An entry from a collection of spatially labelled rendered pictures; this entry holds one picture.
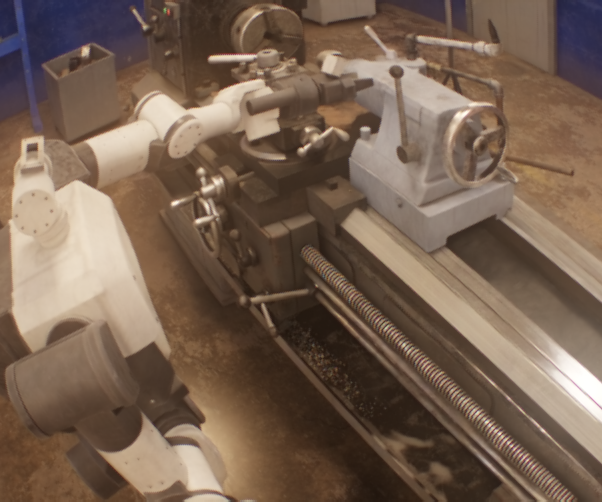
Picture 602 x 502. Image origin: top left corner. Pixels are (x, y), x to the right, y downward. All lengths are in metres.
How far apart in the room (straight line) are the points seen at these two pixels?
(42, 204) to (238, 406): 1.78
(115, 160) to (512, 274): 1.10
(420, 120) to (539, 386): 0.71
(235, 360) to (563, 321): 1.39
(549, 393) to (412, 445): 0.56
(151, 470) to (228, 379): 1.77
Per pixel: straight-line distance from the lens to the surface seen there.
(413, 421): 1.84
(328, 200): 1.78
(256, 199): 1.82
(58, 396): 0.69
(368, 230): 1.73
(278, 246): 1.83
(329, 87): 1.42
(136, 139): 1.14
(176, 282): 3.04
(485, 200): 1.72
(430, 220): 1.61
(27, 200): 0.77
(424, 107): 1.62
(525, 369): 1.38
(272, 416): 2.41
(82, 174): 1.02
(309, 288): 1.92
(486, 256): 1.85
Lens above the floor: 1.83
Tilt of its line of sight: 36 degrees down
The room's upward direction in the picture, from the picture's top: 4 degrees counter-clockwise
